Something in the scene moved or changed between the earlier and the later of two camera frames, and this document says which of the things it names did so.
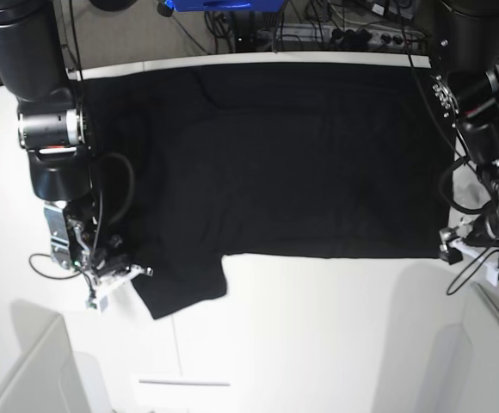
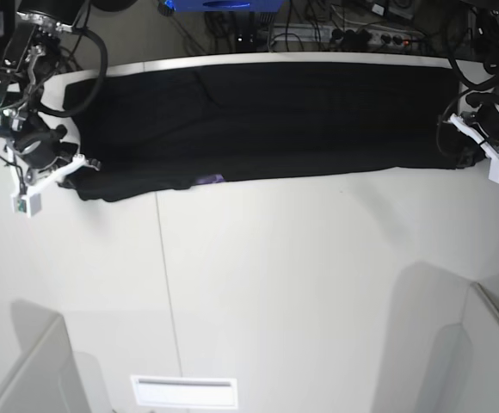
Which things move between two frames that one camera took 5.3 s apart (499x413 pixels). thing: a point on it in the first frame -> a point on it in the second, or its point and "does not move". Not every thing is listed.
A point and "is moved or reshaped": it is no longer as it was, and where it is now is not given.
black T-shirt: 197,163 is moved or reshaped
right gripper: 475,236 -> 491,126
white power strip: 348,35 does not move
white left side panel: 45,379 does not move
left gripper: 108,264 -> 39,150
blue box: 226,5 does not move
